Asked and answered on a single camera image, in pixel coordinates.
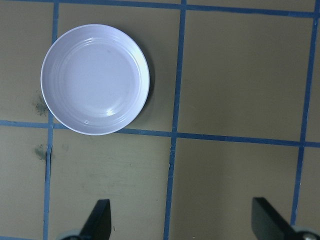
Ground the purple plastic plate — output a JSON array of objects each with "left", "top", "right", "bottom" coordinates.
[{"left": 40, "top": 23, "right": 151, "bottom": 136}]

